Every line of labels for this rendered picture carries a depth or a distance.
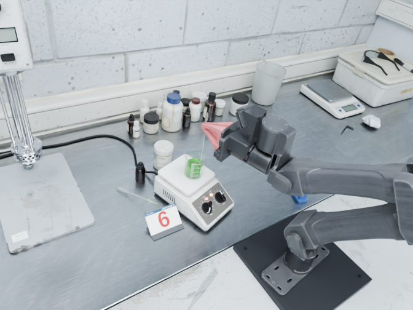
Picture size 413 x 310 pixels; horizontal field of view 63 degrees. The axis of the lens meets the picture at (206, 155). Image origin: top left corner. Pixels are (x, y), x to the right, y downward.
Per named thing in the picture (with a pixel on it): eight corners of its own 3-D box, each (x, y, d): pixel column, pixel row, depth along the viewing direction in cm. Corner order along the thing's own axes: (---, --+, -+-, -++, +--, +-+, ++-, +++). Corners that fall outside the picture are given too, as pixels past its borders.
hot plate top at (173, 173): (216, 176, 95) (217, 173, 95) (188, 197, 88) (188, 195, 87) (185, 155, 100) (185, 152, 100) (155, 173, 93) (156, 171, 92)
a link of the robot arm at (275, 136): (251, 125, 68) (302, 154, 63) (273, 111, 74) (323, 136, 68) (241, 168, 76) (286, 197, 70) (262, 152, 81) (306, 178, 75)
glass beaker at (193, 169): (201, 169, 96) (206, 147, 91) (202, 182, 92) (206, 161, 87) (180, 167, 95) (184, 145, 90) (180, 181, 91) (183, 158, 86)
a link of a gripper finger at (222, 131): (196, 117, 80) (228, 134, 76) (214, 107, 85) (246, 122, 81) (194, 140, 84) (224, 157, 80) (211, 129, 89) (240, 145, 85)
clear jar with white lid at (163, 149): (150, 160, 108) (152, 140, 103) (169, 158, 110) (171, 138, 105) (155, 173, 104) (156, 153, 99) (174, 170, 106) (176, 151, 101)
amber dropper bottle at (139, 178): (140, 184, 99) (141, 166, 95) (133, 179, 101) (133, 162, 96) (147, 179, 102) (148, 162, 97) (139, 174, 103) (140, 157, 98)
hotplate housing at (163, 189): (233, 208, 98) (239, 189, 93) (204, 235, 89) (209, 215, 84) (177, 169, 107) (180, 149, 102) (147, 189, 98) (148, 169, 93)
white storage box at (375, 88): (418, 98, 173) (434, 73, 164) (373, 111, 156) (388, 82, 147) (370, 71, 192) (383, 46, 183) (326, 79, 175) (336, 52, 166)
